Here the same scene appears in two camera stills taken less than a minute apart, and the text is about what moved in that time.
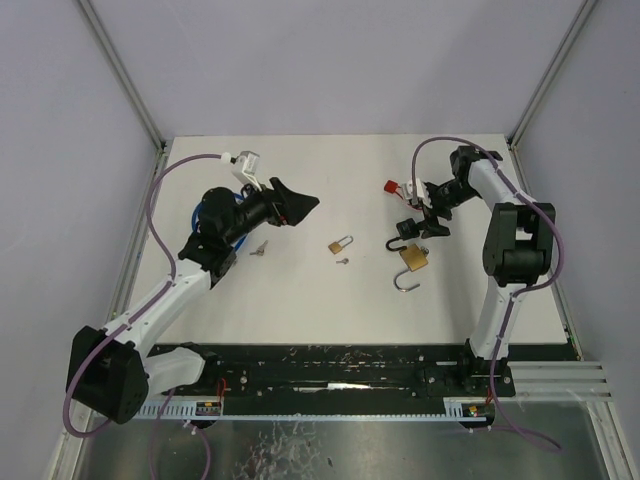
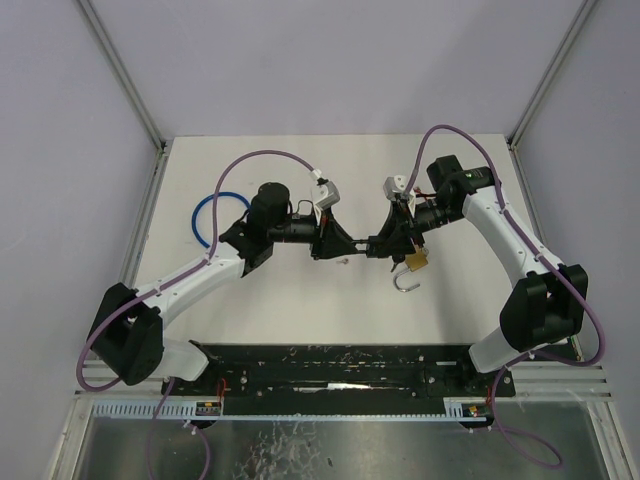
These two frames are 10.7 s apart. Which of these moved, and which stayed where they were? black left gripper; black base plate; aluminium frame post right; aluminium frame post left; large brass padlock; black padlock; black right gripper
Moved: black padlock; black left gripper; black right gripper
Stayed: black base plate; large brass padlock; aluminium frame post left; aluminium frame post right
